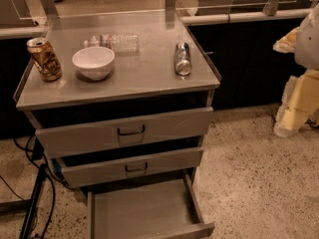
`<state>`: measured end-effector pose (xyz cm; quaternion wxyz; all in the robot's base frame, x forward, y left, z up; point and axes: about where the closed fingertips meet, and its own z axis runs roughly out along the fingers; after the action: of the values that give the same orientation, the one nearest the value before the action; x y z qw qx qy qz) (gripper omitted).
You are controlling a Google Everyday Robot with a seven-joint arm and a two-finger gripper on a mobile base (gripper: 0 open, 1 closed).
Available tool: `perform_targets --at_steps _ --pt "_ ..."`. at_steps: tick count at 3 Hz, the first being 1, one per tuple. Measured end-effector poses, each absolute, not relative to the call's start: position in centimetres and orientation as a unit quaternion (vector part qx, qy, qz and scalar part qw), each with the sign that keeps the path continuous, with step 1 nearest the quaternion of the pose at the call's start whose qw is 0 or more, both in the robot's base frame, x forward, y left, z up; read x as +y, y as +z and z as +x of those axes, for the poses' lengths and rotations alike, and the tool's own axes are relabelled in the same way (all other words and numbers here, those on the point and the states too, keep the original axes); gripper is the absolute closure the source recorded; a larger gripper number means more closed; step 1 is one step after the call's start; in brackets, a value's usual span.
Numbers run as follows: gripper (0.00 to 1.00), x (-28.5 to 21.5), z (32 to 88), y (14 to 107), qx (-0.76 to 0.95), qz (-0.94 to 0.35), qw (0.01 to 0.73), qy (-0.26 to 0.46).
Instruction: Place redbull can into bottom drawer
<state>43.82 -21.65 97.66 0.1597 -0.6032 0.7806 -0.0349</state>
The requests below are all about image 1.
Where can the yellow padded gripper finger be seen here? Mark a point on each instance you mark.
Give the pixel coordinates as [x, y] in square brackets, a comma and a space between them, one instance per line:
[287, 43]
[300, 101]

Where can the silver redbull can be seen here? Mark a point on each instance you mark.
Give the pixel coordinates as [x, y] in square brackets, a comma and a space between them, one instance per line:
[182, 60]

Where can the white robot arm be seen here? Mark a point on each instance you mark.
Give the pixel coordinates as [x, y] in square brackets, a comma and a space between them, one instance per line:
[306, 52]

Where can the top steel drawer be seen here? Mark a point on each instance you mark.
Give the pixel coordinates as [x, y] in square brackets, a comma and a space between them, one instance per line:
[109, 134]

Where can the steel drawer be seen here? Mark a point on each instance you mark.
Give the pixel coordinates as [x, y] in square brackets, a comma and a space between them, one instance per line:
[161, 206]
[109, 134]
[124, 168]

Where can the bottom steel drawer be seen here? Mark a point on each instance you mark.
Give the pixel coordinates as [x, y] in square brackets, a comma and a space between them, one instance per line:
[161, 206]

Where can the steel drawer cabinet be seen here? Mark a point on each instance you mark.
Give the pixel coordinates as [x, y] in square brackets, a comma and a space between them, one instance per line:
[144, 83]

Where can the middle steel drawer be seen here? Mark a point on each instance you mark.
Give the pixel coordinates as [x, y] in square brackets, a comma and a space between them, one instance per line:
[124, 168]

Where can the gold tall drink can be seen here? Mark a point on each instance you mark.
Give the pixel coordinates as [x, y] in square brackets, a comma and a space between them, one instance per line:
[45, 59]

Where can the clear plastic water bottle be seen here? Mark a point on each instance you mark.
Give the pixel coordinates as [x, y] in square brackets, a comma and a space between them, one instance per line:
[118, 42]

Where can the white ceramic bowl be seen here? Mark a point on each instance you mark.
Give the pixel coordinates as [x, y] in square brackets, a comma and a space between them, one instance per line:
[94, 63]

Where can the black floor stand bar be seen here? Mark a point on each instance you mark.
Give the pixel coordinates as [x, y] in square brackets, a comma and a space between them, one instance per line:
[32, 205]

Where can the white horizontal rail pipe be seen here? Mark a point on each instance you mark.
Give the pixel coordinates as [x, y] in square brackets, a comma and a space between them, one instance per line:
[243, 17]

